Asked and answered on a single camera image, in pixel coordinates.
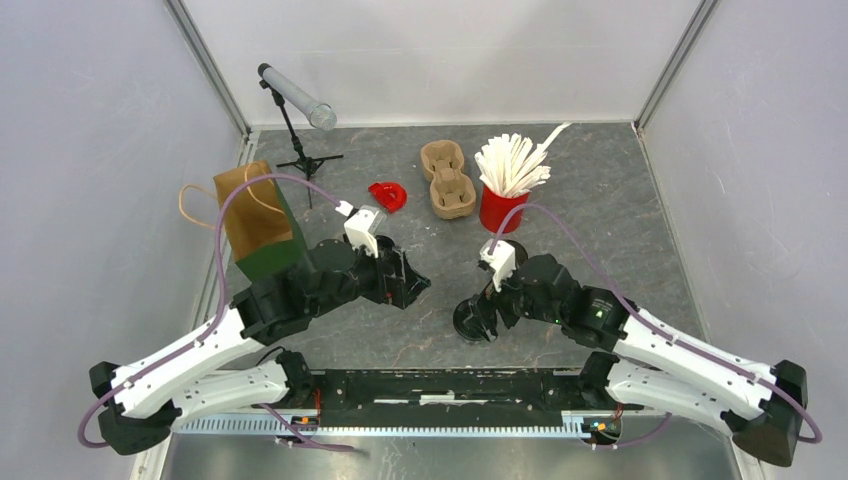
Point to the red cylindrical straw holder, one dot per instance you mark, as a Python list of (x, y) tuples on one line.
[(495, 208)]

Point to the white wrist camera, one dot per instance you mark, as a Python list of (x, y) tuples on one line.
[(498, 258), (360, 226)]

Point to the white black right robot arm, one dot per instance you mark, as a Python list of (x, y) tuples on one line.
[(641, 360)]

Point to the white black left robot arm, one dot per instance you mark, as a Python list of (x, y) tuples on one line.
[(141, 403)]

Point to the brown cardboard cup carrier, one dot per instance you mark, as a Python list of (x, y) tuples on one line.
[(451, 190)]

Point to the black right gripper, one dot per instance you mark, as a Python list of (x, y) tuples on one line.
[(487, 307)]

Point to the dark translucent cup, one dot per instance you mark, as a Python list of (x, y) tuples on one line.
[(475, 319), (521, 254)]

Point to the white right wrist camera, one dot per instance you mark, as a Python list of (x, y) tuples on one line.
[(498, 258)]

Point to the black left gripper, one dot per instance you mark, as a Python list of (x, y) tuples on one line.
[(407, 284)]

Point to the grey microphone on stand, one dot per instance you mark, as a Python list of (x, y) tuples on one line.
[(318, 114)]

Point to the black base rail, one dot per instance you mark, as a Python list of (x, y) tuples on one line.
[(446, 398)]

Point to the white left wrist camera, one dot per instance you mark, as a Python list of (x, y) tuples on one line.
[(360, 226)]

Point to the brown paper bag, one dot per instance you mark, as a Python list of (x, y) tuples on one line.
[(256, 217)]

